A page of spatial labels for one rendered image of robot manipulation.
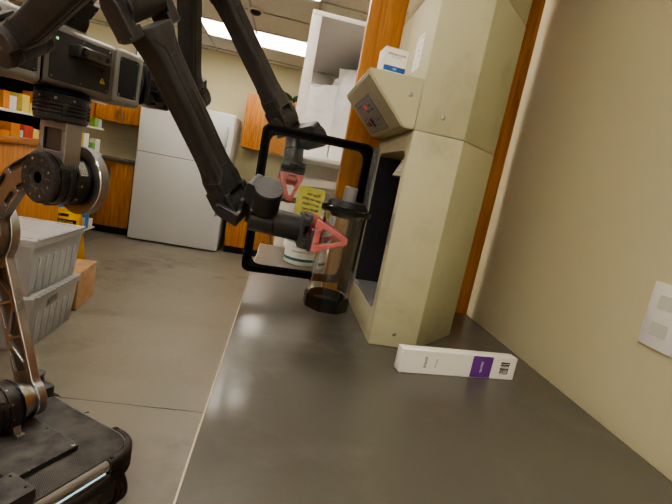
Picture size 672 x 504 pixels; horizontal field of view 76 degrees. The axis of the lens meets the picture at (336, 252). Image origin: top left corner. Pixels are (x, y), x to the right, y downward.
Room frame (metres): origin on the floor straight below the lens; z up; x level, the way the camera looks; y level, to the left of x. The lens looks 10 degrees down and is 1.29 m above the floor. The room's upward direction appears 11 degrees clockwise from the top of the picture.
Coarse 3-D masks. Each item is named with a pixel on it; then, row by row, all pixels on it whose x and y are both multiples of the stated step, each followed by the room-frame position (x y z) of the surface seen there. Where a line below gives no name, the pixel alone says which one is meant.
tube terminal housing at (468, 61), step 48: (432, 0) 0.99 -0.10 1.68; (480, 0) 0.93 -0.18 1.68; (432, 48) 0.91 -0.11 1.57; (480, 48) 0.93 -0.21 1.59; (432, 96) 0.92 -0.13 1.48; (480, 96) 0.95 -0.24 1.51; (384, 144) 1.17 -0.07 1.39; (432, 144) 0.92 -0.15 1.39; (480, 144) 1.01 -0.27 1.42; (432, 192) 0.92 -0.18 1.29; (480, 192) 1.07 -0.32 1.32; (432, 240) 0.93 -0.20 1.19; (384, 288) 0.92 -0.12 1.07; (432, 288) 0.95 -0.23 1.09; (384, 336) 0.92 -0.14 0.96; (432, 336) 1.00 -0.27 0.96
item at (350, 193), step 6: (348, 186) 0.93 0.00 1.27; (348, 192) 0.91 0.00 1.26; (354, 192) 0.91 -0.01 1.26; (336, 198) 0.92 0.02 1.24; (348, 198) 0.91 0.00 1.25; (354, 198) 0.92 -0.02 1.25; (330, 204) 0.90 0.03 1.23; (336, 204) 0.89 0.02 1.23; (342, 204) 0.89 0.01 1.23; (348, 204) 0.89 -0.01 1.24; (354, 204) 0.89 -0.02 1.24; (360, 204) 0.90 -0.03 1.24; (354, 210) 0.88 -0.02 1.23; (360, 210) 0.89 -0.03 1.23; (366, 210) 0.91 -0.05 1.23
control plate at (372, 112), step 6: (366, 96) 1.02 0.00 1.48; (360, 102) 1.10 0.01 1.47; (366, 102) 1.05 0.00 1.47; (372, 102) 1.00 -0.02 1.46; (360, 108) 1.14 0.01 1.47; (372, 108) 1.03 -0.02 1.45; (360, 114) 1.18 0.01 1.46; (366, 114) 1.12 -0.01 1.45; (372, 114) 1.06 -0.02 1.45; (378, 114) 1.02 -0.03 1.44; (366, 120) 1.16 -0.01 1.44; (378, 120) 1.05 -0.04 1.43; (372, 126) 1.14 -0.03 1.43; (378, 126) 1.08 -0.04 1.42; (384, 126) 1.03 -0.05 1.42; (372, 132) 1.18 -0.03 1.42
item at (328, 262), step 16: (336, 224) 0.88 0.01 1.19; (352, 224) 0.88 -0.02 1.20; (320, 240) 0.90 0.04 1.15; (336, 240) 0.88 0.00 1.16; (352, 240) 0.89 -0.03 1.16; (320, 256) 0.89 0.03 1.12; (336, 256) 0.88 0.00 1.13; (352, 256) 0.90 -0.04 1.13; (320, 272) 0.89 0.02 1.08; (336, 272) 0.88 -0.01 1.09; (352, 272) 0.91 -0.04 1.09; (320, 288) 0.88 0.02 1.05; (336, 288) 0.88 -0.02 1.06
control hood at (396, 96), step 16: (368, 80) 0.93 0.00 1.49; (384, 80) 0.90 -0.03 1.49; (400, 80) 0.91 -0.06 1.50; (416, 80) 0.91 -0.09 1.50; (352, 96) 1.15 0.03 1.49; (384, 96) 0.91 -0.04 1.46; (400, 96) 0.91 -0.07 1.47; (416, 96) 0.91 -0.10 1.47; (384, 112) 0.97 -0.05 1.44; (400, 112) 0.91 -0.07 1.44; (416, 112) 0.92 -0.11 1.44; (400, 128) 0.94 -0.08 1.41
